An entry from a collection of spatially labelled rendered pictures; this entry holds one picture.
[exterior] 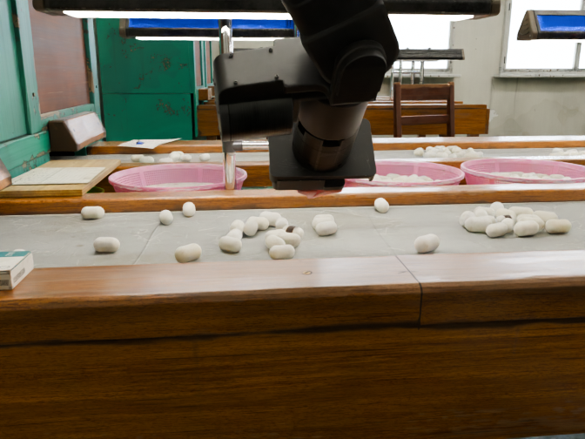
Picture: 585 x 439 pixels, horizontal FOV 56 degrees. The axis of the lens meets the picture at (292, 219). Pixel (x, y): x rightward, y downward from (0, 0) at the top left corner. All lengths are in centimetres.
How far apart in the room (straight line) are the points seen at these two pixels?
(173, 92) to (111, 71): 37
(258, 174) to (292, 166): 73
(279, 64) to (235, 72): 3
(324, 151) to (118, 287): 24
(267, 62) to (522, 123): 607
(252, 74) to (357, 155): 16
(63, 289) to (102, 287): 4
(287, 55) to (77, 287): 30
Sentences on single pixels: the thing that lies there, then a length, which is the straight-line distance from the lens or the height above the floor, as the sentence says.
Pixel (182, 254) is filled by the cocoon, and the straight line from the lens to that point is 68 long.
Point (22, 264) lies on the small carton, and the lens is 61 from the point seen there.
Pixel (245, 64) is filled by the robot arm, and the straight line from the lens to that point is 43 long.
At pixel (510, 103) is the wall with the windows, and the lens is 637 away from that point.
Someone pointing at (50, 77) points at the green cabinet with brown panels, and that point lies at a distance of 145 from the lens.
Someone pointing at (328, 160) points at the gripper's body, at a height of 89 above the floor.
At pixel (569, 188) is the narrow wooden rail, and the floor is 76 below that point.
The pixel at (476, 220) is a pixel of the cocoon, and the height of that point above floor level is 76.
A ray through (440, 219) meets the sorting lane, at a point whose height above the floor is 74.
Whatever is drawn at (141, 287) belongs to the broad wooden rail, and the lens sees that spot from 56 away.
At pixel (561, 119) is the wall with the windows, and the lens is 664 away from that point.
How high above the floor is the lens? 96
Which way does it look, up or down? 15 degrees down
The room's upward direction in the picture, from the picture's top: straight up
